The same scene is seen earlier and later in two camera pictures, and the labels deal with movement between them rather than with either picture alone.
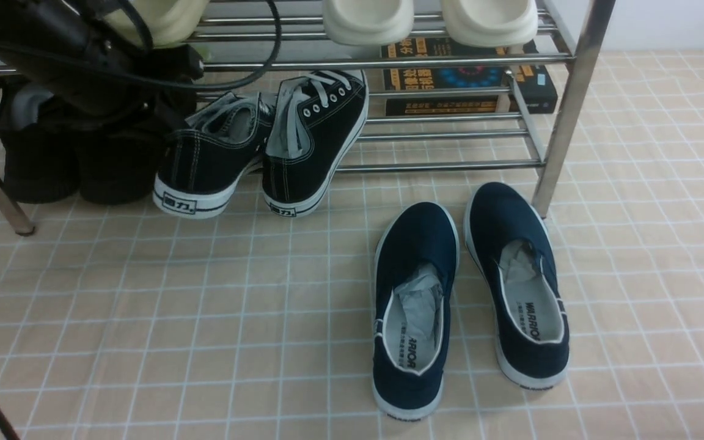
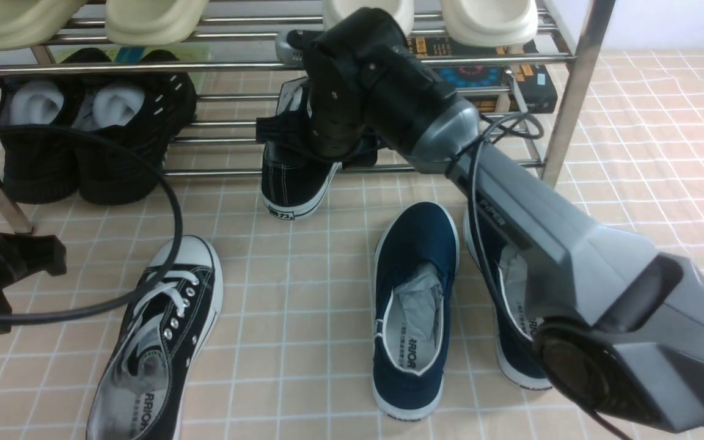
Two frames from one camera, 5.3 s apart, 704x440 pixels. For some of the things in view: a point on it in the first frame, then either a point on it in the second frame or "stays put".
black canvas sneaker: x=318 y=120 stays put
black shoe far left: x=39 y=137 stays put
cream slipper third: x=366 y=22 stays put
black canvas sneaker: x=201 y=162 → x=149 y=368
